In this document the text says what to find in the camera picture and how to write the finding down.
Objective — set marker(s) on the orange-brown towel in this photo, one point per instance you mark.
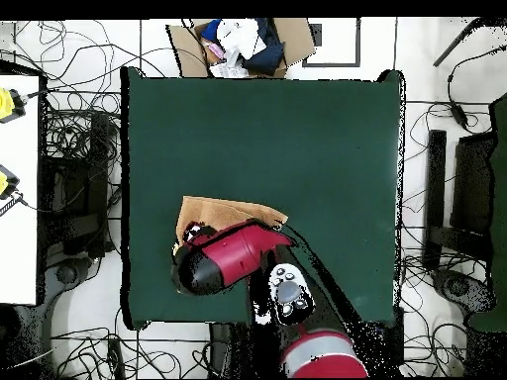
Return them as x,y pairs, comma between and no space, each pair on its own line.
222,211

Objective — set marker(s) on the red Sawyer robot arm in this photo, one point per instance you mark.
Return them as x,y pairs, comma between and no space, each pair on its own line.
237,253

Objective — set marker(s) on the dark green table cloth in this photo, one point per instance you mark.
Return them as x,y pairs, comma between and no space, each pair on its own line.
257,138

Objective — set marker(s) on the black equipment stand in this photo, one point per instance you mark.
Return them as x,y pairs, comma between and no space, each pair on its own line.
75,190

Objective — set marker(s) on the white table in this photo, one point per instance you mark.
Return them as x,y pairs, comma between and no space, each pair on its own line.
18,237

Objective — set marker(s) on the brown cardboard box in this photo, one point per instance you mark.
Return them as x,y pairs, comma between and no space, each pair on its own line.
186,51

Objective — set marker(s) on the pink garment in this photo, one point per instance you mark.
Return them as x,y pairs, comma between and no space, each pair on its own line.
217,49

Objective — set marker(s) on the navy blue garment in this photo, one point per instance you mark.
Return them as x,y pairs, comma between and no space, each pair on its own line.
265,59

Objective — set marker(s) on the yellow and black device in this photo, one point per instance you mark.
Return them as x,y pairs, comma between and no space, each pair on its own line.
8,105
6,182

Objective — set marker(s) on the white garment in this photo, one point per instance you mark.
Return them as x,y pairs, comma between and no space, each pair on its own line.
239,35

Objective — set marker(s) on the black chair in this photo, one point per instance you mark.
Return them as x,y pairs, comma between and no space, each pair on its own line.
471,182

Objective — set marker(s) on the black power adapter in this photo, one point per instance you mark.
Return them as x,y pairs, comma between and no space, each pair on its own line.
459,114

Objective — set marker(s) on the green cloth-covered table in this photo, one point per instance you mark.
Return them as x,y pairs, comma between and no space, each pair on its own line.
500,198

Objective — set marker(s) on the black rod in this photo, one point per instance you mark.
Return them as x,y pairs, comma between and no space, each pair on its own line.
455,43

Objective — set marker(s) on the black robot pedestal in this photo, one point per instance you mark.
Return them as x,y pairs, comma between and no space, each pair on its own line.
233,348

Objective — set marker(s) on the black rectangular floor frame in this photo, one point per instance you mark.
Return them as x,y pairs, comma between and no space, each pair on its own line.
358,43

